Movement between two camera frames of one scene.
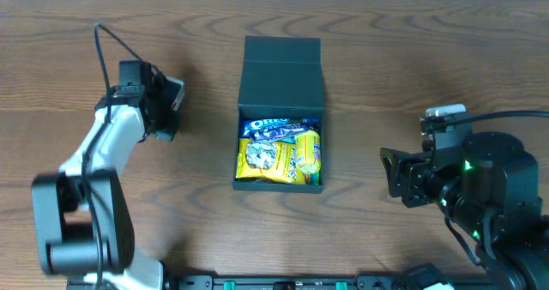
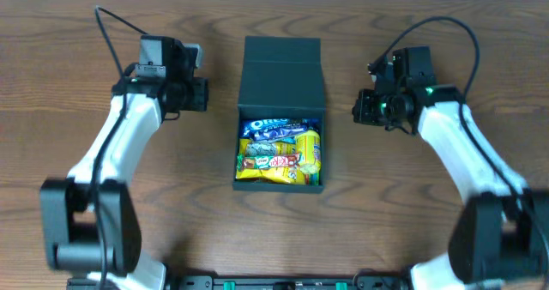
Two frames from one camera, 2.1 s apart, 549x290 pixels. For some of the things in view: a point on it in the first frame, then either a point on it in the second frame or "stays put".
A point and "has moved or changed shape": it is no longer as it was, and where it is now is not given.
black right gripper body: (412, 178) → (363, 107)
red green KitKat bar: (177, 100) has moved or changed shape
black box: (280, 77) stays put
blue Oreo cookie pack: (275, 129) stays put
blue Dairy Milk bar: (277, 132) stays put
